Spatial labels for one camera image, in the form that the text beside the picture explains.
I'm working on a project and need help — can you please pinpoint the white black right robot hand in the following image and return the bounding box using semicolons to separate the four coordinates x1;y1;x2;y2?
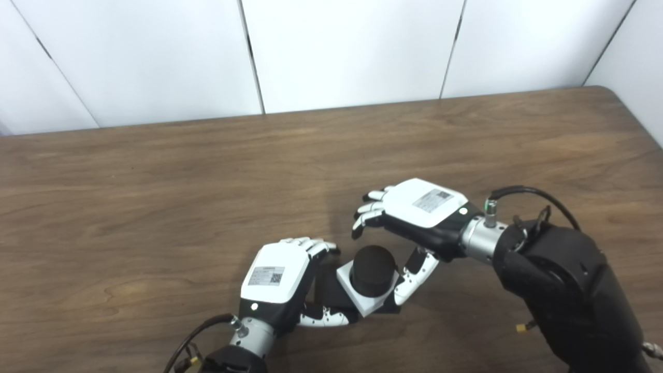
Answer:
352;178;485;306

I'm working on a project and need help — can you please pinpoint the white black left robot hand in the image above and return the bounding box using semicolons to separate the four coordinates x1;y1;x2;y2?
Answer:
239;237;358;332

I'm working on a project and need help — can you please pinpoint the black peg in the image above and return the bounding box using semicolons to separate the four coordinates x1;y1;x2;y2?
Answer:
313;246;402;318

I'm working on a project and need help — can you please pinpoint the white square piece with hole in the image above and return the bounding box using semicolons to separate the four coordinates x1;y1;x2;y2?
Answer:
336;261;400;318

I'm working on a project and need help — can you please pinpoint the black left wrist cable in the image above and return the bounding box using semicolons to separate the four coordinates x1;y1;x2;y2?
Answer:
163;313;240;373

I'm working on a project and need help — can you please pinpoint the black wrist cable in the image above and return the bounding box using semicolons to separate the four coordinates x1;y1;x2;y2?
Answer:
486;185;582;232
163;313;240;373

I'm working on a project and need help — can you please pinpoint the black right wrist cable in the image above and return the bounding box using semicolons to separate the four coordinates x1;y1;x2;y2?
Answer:
486;185;582;232

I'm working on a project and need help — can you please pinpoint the thin right arm wire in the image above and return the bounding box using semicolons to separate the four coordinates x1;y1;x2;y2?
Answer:
512;205;553;333

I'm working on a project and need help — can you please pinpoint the thin arm wire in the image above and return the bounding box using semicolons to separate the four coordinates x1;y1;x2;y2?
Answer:
175;354;204;373
512;205;553;333

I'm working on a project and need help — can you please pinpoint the thin left arm wire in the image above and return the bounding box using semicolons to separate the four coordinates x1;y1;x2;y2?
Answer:
175;354;204;373

